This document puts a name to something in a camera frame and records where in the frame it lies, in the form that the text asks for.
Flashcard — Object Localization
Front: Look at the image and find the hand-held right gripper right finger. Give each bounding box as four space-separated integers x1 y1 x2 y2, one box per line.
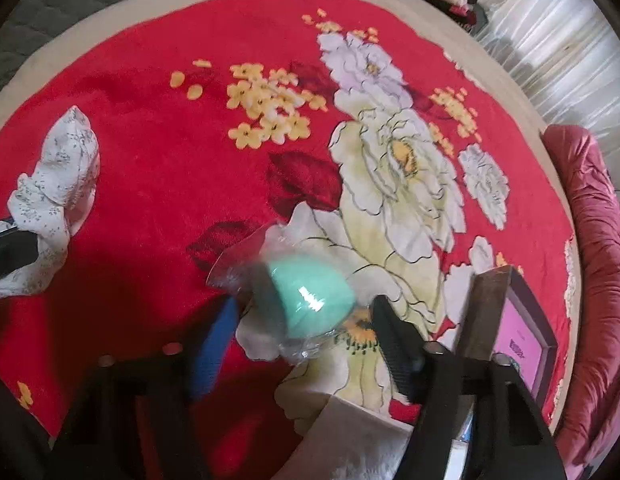
369 294 566 480

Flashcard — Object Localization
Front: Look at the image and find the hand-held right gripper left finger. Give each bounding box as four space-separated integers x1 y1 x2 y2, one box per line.
52 295 241 480

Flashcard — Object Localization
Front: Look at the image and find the white floral cloth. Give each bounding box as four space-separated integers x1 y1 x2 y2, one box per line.
0 105 102 298

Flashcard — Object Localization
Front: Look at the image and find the white toilet paper roll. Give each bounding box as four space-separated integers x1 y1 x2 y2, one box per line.
295 394 423 480

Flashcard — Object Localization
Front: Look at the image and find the brown shallow box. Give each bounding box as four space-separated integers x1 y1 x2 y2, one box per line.
454 266 559 406

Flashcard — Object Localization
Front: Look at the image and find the green sponge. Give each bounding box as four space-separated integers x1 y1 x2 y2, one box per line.
206 220 373 363

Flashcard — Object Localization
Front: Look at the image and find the red floral blanket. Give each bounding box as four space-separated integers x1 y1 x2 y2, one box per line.
0 0 581 441

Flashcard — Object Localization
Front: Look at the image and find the pink quilt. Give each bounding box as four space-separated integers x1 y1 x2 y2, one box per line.
540 125 620 480

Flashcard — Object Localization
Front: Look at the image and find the white curtain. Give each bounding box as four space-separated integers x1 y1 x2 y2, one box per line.
475 0 620 161

